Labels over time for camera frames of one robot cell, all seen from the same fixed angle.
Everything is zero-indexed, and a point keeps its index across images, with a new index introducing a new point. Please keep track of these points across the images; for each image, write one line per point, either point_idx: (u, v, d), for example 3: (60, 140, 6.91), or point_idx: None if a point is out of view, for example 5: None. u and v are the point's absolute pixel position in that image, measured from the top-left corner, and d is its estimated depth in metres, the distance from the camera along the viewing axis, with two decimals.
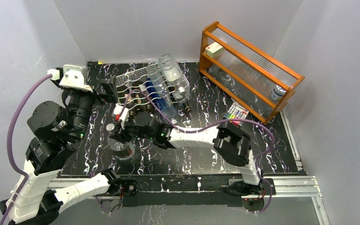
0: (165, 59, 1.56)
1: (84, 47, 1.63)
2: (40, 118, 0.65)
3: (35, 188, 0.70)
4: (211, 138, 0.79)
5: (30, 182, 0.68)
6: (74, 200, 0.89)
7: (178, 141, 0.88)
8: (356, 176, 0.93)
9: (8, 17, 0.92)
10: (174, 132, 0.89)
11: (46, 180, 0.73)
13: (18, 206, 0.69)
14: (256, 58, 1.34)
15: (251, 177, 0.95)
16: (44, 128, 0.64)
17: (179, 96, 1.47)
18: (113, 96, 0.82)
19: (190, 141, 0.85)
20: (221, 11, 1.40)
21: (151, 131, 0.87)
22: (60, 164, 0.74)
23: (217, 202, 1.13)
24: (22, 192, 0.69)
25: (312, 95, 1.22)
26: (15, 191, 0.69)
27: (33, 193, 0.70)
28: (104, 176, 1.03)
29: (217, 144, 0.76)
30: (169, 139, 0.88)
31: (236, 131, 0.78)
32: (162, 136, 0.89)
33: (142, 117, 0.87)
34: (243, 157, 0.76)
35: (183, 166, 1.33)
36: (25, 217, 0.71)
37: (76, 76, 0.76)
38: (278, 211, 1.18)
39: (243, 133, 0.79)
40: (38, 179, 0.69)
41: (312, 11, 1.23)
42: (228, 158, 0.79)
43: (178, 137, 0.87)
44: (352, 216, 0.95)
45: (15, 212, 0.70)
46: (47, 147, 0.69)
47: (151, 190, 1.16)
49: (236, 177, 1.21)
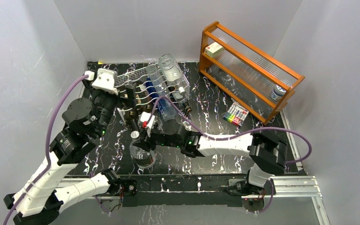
0: (165, 59, 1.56)
1: (84, 47, 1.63)
2: (75, 112, 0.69)
3: (51, 181, 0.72)
4: (245, 146, 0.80)
5: (50, 173, 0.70)
6: (74, 200, 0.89)
7: (207, 149, 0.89)
8: (356, 176, 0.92)
9: (9, 17, 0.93)
10: (203, 141, 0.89)
11: (63, 174, 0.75)
13: (31, 198, 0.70)
14: (256, 57, 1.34)
15: (258, 180, 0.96)
16: (78, 120, 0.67)
17: (179, 96, 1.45)
18: (134, 101, 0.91)
19: (221, 149, 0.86)
20: (221, 11, 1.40)
21: (179, 140, 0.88)
22: (81, 157, 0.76)
23: (217, 202, 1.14)
24: (38, 184, 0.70)
25: (313, 95, 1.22)
26: (32, 181, 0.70)
27: (48, 186, 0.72)
28: (104, 176, 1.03)
29: (253, 152, 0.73)
30: (198, 147, 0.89)
31: (271, 137, 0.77)
32: (190, 144, 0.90)
33: (171, 126, 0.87)
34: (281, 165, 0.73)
35: (183, 166, 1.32)
36: (33, 210, 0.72)
37: (108, 79, 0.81)
38: (277, 211, 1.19)
39: (279, 138, 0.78)
40: (57, 172, 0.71)
41: (312, 10, 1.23)
42: (265, 167, 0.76)
43: (208, 145, 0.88)
44: (353, 217, 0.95)
45: (26, 203, 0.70)
46: (72, 140, 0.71)
47: (151, 190, 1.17)
49: (236, 177, 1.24)
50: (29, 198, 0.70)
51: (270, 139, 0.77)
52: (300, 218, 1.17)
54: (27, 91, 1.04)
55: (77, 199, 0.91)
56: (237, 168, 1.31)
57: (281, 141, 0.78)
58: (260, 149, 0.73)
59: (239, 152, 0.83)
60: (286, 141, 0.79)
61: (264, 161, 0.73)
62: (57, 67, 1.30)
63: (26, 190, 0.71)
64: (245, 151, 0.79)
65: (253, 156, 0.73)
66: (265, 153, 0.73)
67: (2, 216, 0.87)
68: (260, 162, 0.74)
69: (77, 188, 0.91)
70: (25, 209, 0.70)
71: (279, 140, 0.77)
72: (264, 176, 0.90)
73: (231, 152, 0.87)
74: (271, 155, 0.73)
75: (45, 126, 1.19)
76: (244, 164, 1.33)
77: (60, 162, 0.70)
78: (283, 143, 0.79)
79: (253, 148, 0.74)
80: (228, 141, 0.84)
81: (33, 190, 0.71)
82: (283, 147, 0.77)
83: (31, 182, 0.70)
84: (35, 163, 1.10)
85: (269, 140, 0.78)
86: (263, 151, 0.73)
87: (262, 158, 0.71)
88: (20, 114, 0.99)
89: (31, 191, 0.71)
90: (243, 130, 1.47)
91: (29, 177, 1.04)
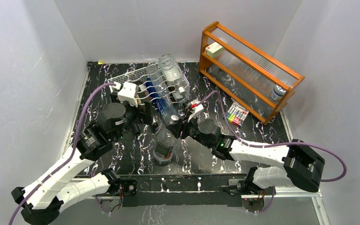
0: (165, 59, 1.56)
1: (84, 47, 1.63)
2: (111, 111, 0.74)
3: (68, 175, 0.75)
4: (280, 156, 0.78)
5: (70, 167, 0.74)
6: (73, 200, 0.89)
7: (239, 154, 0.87)
8: (356, 176, 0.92)
9: (9, 17, 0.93)
10: (236, 145, 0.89)
11: (79, 170, 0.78)
13: (45, 189, 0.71)
14: (256, 58, 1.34)
15: (266, 183, 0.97)
16: (113, 119, 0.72)
17: (179, 96, 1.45)
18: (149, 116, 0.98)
19: (252, 156, 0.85)
20: (221, 11, 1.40)
21: (213, 140, 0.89)
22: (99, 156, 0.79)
23: (217, 202, 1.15)
24: (56, 176, 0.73)
25: (313, 95, 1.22)
26: (50, 173, 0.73)
27: (63, 180, 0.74)
28: (104, 176, 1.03)
29: (288, 164, 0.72)
30: (230, 151, 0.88)
31: (309, 152, 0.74)
32: (221, 146, 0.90)
33: (206, 126, 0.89)
34: (316, 182, 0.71)
35: (183, 166, 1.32)
36: (43, 202, 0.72)
37: (131, 88, 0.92)
38: (278, 211, 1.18)
39: (317, 155, 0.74)
40: (78, 167, 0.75)
41: (312, 10, 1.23)
42: (297, 181, 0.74)
43: (241, 151, 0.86)
44: (353, 216, 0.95)
45: (39, 195, 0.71)
46: (96, 138, 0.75)
47: (151, 190, 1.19)
49: (236, 177, 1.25)
50: (43, 190, 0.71)
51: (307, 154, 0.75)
52: (301, 218, 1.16)
54: (27, 91, 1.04)
55: (77, 199, 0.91)
56: (237, 168, 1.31)
57: (318, 159, 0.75)
58: (296, 162, 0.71)
59: (272, 161, 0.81)
60: (324, 160, 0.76)
61: (297, 175, 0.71)
62: (56, 67, 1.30)
63: (41, 182, 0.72)
64: (279, 162, 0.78)
65: (287, 168, 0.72)
66: (301, 167, 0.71)
67: (2, 216, 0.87)
68: (293, 175, 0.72)
69: (78, 188, 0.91)
70: (37, 200, 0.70)
71: (317, 157, 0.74)
72: (278, 181, 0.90)
73: (262, 161, 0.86)
74: (307, 170, 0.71)
75: (45, 126, 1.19)
76: (244, 164, 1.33)
77: (82, 156, 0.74)
78: (322, 161, 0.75)
79: (289, 160, 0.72)
80: (263, 149, 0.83)
81: (49, 182, 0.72)
82: (320, 165, 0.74)
83: (49, 173, 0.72)
84: (35, 163, 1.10)
85: (307, 155, 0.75)
86: (299, 165, 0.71)
87: (296, 172, 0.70)
88: (20, 114, 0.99)
89: (46, 183, 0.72)
90: (243, 130, 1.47)
91: (29, 177, 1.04)
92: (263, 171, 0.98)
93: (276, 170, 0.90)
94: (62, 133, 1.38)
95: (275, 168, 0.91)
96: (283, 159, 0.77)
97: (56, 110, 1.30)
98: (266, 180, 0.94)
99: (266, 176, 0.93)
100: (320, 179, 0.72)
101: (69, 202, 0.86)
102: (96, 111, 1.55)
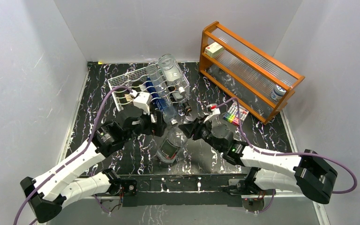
0: (165, 59, 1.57)
1: (84, 47, 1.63)
2: (128, 112, 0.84)
3: (81, 168, 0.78)
4: (291, 166, 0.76)
5: (85, 159, 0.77)
6: (75, 198, 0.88)
7: (250, 161, 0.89)
8: (356, 176, 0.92)
9: (8, 17, 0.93)
10: (247, 152, 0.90)
11: (90, 165, 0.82)
13: (58, 180, 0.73)
14: (256, 58, 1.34)
15: (268, 185, 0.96)
16: (130, 118, 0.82)
17: (179, 96, 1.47)
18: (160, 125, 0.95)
19: (264, 163, 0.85)
20: (221, 11, 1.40)
21: (225, 144, 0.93)
22: (108, 153, 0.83)
23: (217, 202, 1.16)
24: (71, 167, 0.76)
25: (313, 95, 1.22)
26: (65, 163, 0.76)
27: (76, 172, 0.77)
28: (105, 176, 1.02)
29: (299, 173, 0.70)
30: (242, 156, 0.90)
31: (321, 162, 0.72)
32: (233, 152, 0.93)
33: (220, 131, 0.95)
34: (327, 194, 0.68)
35: (183, 166, 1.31)
36: (52, 193, 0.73)
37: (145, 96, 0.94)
38: (278, 211, 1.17)
39: (329, 168, 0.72)
40: (91, 161, 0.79)
41: (313, 10, 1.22)
42: (307, 191, 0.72)
43: (252, 157, 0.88)
44: (353, 216, 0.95)
45: (51, 185, 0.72)
46: (111, 134, 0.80)
47: (151, 190, 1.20)
49: (236, 177, 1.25)
50: (56, 180, 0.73)
51: (319, 165, 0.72)
52: (301, 217, 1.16)
54: (27, 90, 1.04)
55: (78, 197, 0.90)
56: (237, 168, 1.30)
57: (331, 171, 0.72)
58: (307, 173, 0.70)
59: (282, 170, 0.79)
60: (337, 172, 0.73)
61: (308, 185, 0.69)
62: (56, 67, 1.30)
63: (55, 172, 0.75)
64: (289, 171, 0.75)
65: (298, 177, 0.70)
66: (312, 177, 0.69)
67: (2, 216, 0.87)
68: (303, 185, 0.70)
69: (79, 186, 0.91)
70: (48, 190, 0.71)
71: (329, 168, 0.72)
72: (282, 186, 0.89)
73: (274, 170, 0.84)
74: (318, 181, 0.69)
75: (45, 126, 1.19)
76: None
77: (97, 150, 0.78)
78: (334, 172, 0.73)
79: (301, 170, 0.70)
80: (274, 158, 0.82)
81: (63, 173, 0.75)
82: (333, 177, 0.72)
83: (64, 164, 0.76)
84: (35, 163, 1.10)
85: (318, 166, 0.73)
86: (311, 175, 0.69)
87: (308, 182, 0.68)
88: (20, 114, 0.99)
89: (60, 173, 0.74)
90: (243, 130, 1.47)
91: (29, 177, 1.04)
92: (267, 174, 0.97)
93: (283, 177, 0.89)
94: (62, 134, 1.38)
95: (281, 175, 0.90)
96: (294, 168, 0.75)
97: (56, 110, 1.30)
98: (270, 183, 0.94)
99: (271, 179, 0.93)
100: (331, 191, 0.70)
101: (71, 198, 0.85)
102: (96, 111, 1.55)
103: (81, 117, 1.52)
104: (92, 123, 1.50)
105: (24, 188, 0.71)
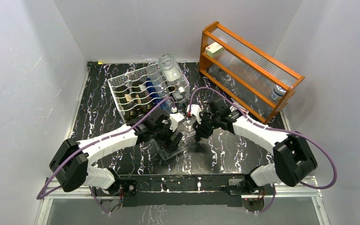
0: (165, 59, 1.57)
1: (84, 47, 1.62)
2: (162, 110, 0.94)
3: (118, 145, 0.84)
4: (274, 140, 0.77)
5: (125, 137, 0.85)
6: (92, 180, 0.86)
7: (240, 128, 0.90)
8: (356, 176, 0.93)
9: (8, 17, 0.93)
10: (242, 120, 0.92)
11: (123, 146, 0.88)
13: (101, 146, 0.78)
14: (256, 57, 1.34)
15: (261, 179, 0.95)
16: (163, 116, 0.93)
17: (179, 96, 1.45)
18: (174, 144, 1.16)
19: (252, 133, 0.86)
20: (221, 11, 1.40)
21: (217, 110, 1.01)
22: (138, 140, 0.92)
23: (217, 202, 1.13)
24: (114, 140, 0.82)
25: (312, 94, 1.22)
26: (110, 134, 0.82)
27: (114, 146, 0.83)
28: (111, 174, 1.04)
29: (277, 147, 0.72)
30: (235, 122, 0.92)
31: (305, 149, 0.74)
32: (228, 116, 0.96)
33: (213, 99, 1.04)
34: (296, 177, 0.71)
35: (183, 166, 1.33)
36: (93, 158, 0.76)
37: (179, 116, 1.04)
38: (278, 211, 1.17)
39: (311, 156, 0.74)
40: (130, 139, 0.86)
41: (313, 11, 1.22)
42: (280, 169, 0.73)
43: (243, 124, 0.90)
44: (352, 215, 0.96)
45: (94, 149, 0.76)
46: (146, 125, 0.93)
47: (151, 190, 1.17)
49: (236, 177, 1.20)
50: (100, 146, 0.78)
51: (302, 151, 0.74)
52: (301, 217, 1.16)
54: (27, 90, 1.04)
55: (93, 181, 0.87)
56: (237, 168, 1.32)
57: (311, 159, 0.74)
58: (285, 149, 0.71)
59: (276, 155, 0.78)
60: (317, 164, 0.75)
61: (281, 161, 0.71)
62: (56, 67, 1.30)
63: (101, 138, 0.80)
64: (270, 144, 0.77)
65: (274, 150, 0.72)
66: (288, 155, 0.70)
67: (3, 216, 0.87)
68: (277, 160, 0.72)
69: (96, 171, 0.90)
70: (92, 153, 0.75)
71: (310, 157, 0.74)
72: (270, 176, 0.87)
73: (258, 142, 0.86)
74: (293, 161, 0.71)
75: (45, 126, 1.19)
76: (244, 164, 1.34)
77: (137, 133, 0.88)
78: (314, 164, 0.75)
79: (280, 145, 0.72)
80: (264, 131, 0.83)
81: (107, 142, 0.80)
82: (310, 166, 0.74)
83: (109, 135, 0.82)
84: (35, 163, 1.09)
85: (301, 151, 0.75)
86: (288, 153, 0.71)
87: (282, 156, 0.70)
88: (20, 114, 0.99)
89: (104, 142, 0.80)
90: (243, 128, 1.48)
91: (29, 177, 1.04)
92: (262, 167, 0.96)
93: (270, 165, 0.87)
94: (62, 134, 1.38)
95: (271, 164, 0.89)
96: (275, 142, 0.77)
97: (56, 110, 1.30)
98: (261, 174, 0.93)
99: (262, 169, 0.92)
100: (302, 176, 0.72)
101: (87, 177, 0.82)
102: (96, 111, 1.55)
103: (81, 117, 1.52)
104: (92, 123, 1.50)
105: (66, 148, 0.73)
